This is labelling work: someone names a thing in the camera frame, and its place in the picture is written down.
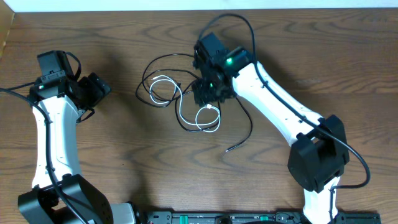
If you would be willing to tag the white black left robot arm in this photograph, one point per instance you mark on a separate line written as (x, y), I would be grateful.
(61, 99)

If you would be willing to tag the cardboard panel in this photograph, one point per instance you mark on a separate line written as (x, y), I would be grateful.
(6, 20)

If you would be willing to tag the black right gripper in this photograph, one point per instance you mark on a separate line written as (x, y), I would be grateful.
(201, 96)

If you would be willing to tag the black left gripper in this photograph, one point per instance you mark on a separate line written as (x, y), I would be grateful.
(99, 92)

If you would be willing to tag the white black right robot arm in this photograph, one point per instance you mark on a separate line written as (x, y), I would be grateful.
(318, 154)

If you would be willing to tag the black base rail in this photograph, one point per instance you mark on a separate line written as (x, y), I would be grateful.
(285, 217)

